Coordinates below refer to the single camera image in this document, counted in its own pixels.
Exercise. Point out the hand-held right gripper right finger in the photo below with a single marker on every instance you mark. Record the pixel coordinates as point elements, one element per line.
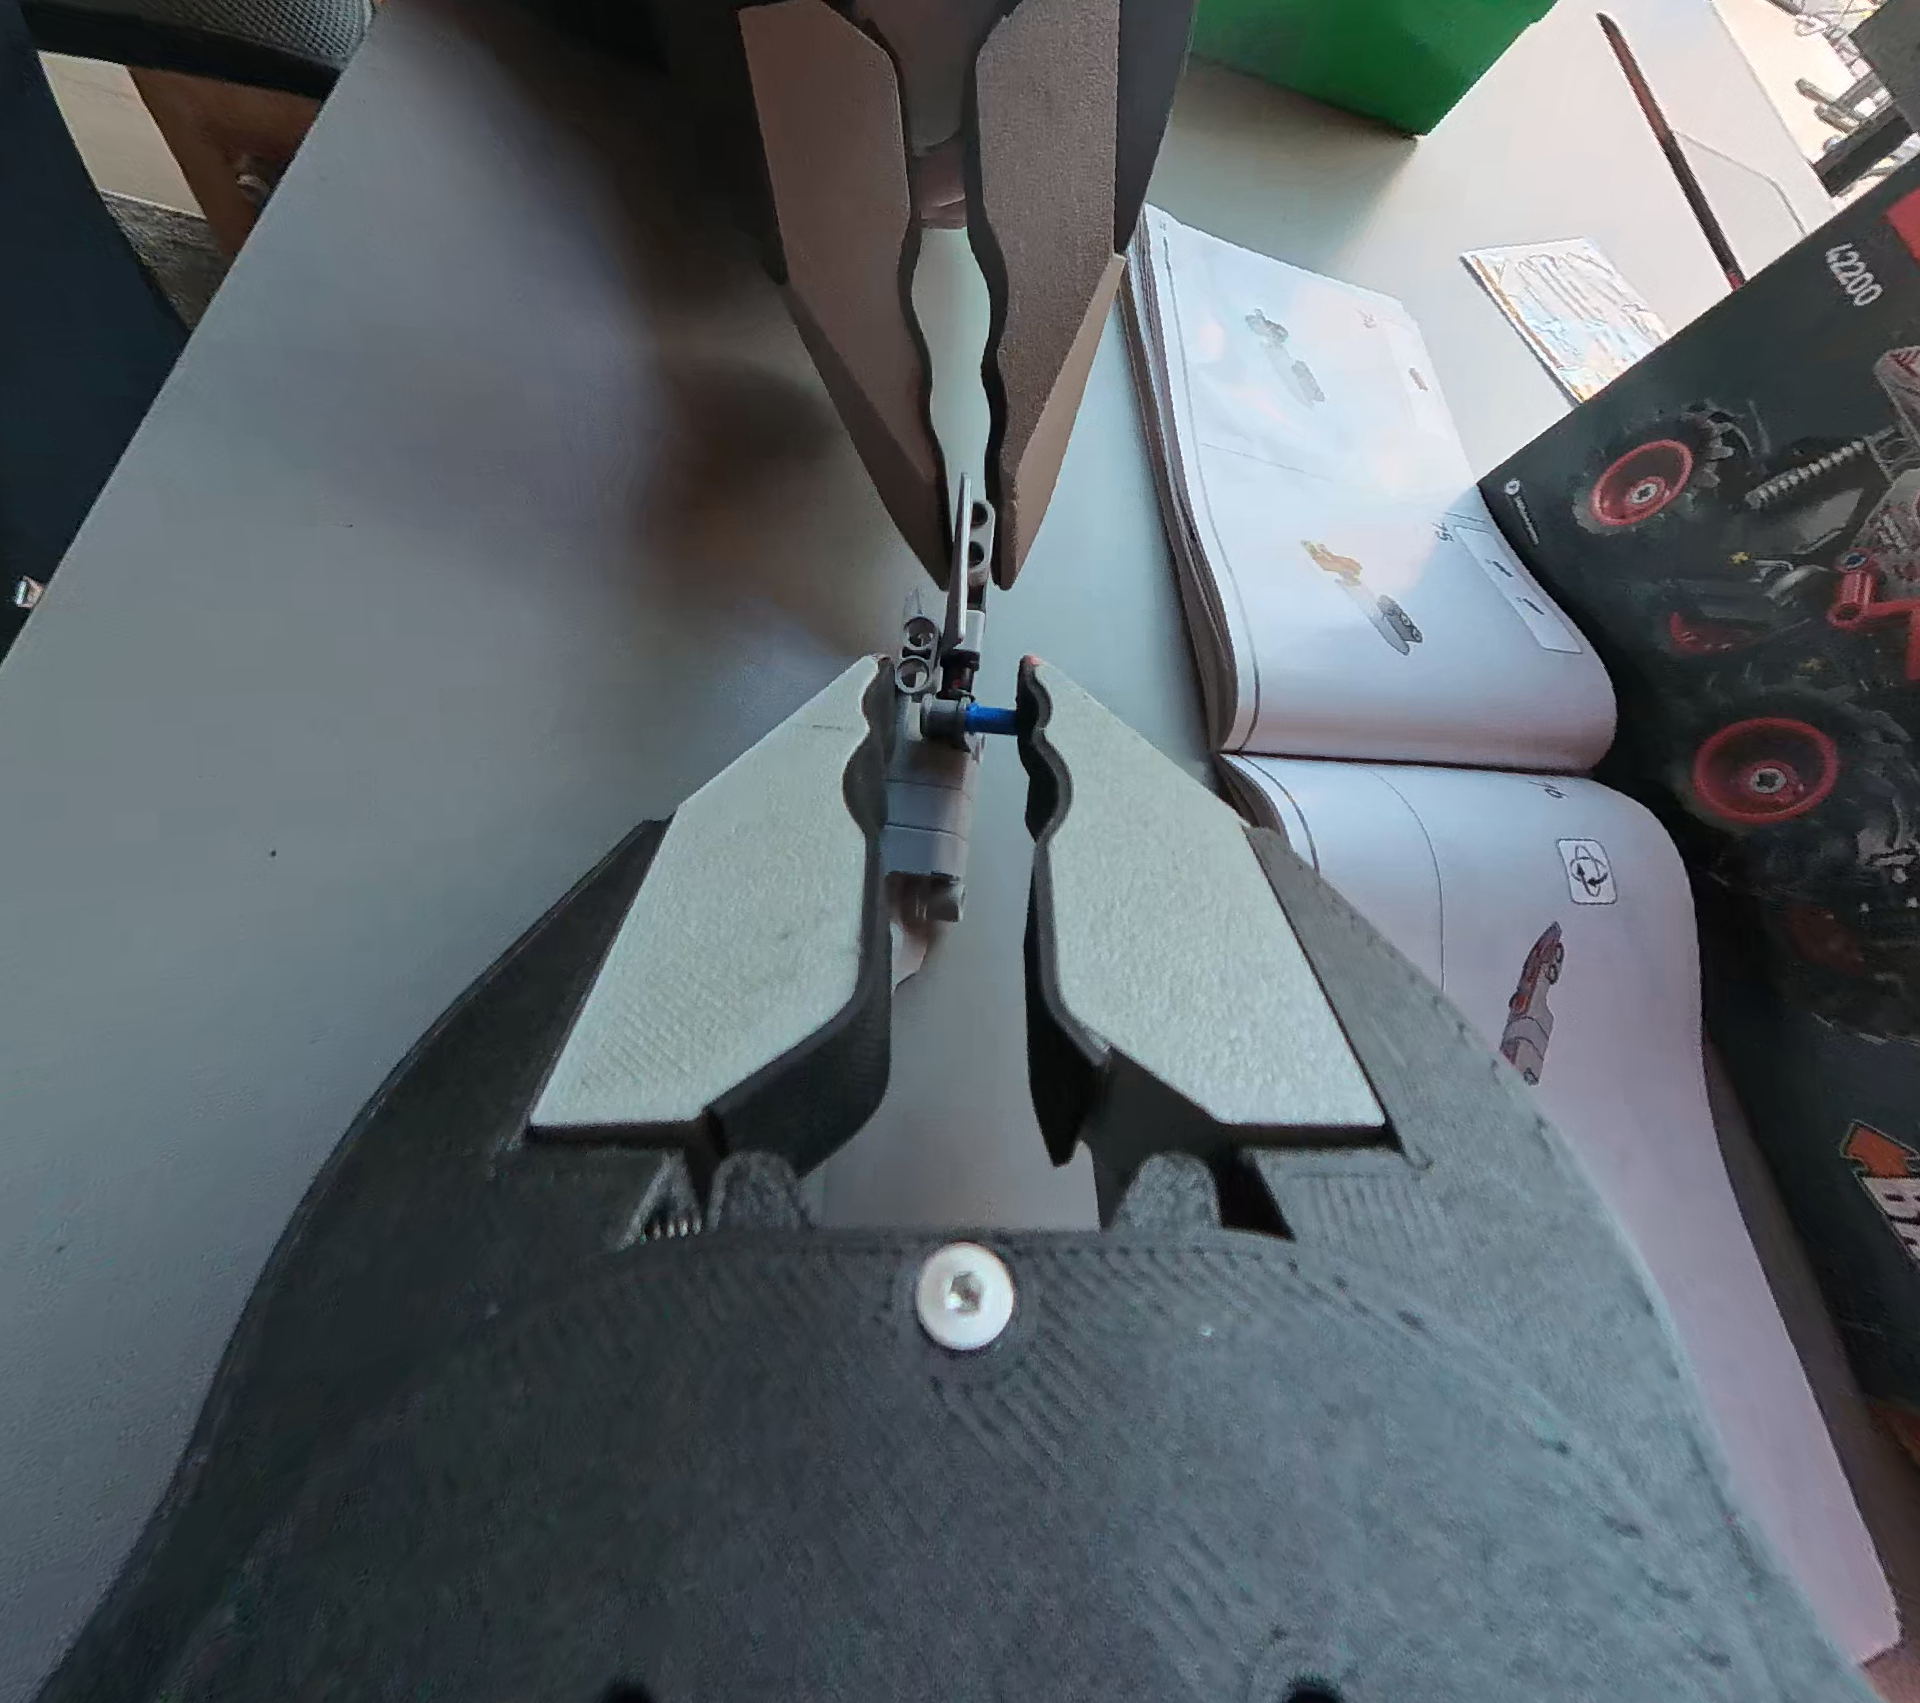
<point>1201,954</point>

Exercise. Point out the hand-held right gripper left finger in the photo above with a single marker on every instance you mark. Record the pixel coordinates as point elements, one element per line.
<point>720,938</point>

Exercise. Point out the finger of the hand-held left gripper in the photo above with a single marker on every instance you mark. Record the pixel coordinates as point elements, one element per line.
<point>824,202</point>
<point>1059,218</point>

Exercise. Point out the grey lego assembly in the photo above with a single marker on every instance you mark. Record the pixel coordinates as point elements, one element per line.
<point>923,818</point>

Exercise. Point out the black lego set box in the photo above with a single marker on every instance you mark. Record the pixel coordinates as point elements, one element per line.
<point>1771,684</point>

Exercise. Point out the person's left hand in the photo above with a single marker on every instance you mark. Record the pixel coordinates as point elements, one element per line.
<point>940,184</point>

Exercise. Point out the white instruction booklet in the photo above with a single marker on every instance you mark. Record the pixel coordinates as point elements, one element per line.
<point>1351,412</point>

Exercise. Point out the shiny sticker sheet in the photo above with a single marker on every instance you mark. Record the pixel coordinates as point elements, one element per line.
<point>1569,316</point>

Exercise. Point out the dark thin stick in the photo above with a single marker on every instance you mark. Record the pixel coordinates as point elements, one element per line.
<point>1672,150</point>

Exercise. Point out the person's dark clothing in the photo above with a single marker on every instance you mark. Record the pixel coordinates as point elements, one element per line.
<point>60,352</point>

